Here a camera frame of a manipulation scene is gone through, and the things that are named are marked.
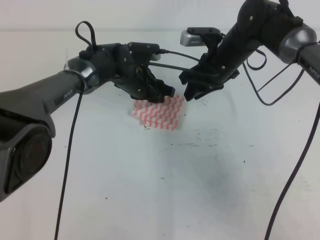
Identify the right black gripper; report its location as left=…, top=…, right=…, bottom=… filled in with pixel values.
left=179, top=44, right=240, bottom=102

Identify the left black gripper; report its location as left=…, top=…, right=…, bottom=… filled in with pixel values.
left=113, top=62, right=175, bottom=103

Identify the pink white striped towel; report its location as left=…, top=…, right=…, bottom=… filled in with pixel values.
left=130, top=94, right=187, bottom=131

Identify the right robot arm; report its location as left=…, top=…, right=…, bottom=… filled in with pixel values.
left=179, top=0, right=320, bottom=101

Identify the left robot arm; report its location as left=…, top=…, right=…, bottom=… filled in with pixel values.
left=0, top=43, right=175, bottom=200

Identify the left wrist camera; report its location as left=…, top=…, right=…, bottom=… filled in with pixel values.
left=128, top=41, right=161, bottom=63

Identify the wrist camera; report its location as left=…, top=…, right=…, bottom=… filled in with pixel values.
left=180, top=27, right=222, bottom=47
left=128, top=41, right=161, bottom=63

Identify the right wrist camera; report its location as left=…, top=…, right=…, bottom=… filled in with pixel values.
left=180, top=27, right=222, bottom=47

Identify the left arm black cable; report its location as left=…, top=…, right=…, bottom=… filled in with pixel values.
left=53, top=21, right=202, bottom=240

